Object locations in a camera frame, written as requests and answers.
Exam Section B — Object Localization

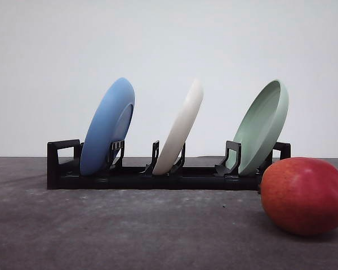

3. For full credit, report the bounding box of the white plate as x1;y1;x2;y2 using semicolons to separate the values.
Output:
152;79;204;176

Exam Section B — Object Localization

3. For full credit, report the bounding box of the black plate rack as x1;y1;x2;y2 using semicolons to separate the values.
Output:
47;139;291;191

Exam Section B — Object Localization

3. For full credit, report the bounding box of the blue plate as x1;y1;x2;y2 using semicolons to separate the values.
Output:
79;78;136;176

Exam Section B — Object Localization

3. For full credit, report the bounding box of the green plate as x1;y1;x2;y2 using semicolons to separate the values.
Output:
227;80;289;176

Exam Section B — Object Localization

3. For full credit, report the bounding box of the red pomegranate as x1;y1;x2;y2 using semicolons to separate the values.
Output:
261;157;338;236

